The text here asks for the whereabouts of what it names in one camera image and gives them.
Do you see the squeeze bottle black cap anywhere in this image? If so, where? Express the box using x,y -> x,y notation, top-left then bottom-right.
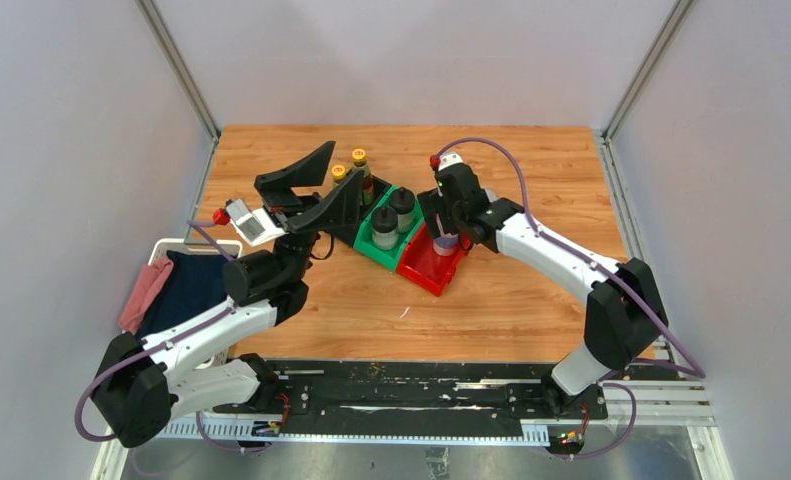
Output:
371,205 -> 399,251
389,187 -> 416,233

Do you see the red label sauce bottle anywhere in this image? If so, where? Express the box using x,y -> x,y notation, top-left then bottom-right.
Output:
330,164 -> 349,185

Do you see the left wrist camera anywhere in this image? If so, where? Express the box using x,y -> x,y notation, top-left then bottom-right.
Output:
224,199 -> 286,247

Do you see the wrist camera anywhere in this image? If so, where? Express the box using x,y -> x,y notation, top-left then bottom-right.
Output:
224,199 -> 286,247
437,151 -> 464,171

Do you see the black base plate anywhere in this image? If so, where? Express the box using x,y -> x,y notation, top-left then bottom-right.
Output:
216,354 -> 608,439

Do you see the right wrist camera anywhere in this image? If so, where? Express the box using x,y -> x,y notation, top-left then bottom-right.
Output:
437,151 -> 464,171

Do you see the corner aluminium post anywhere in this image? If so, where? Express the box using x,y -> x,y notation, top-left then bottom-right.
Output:
135,0 -> 221,144
602,0 -> 695,143

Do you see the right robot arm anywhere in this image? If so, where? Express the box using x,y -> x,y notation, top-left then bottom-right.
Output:
417,154 -> 668,418

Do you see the white laundry basket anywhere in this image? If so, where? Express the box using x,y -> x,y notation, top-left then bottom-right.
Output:
113,238 -> 244,371

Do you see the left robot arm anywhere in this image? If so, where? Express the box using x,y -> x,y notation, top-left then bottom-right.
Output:
74,140 -> 363,448

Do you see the black storage bin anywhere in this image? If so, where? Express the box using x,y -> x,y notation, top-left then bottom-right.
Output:
331,175 -> 392,249

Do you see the navy cloth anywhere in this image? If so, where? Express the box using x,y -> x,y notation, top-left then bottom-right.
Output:
135,251 -> 227,339

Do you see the pink cloth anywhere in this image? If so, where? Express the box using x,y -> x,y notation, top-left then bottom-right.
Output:
118,257 -> 174,334

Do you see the green storage bin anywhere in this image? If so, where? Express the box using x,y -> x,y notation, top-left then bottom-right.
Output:
353,187 -> 424,271

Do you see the right corner aluminium post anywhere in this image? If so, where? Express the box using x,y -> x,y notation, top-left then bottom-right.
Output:
602,0 -> 695,143

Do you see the blue spice jar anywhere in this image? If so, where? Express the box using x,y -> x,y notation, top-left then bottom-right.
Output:
433,233 -> 460,257

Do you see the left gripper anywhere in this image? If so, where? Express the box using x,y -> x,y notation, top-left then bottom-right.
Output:
254,142 -> 362,285

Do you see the green label sauce bottle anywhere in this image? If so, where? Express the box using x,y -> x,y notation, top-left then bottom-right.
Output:
351,148 -> 375,206

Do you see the red storage bin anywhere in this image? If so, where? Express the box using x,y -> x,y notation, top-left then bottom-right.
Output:
396,225 -> 468,297

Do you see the left corner aluminium post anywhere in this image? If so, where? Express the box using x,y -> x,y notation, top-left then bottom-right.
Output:
135,0 -> 221,144

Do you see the aluminium frame rail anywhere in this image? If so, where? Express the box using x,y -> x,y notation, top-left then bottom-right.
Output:
156,381 -> 714,447

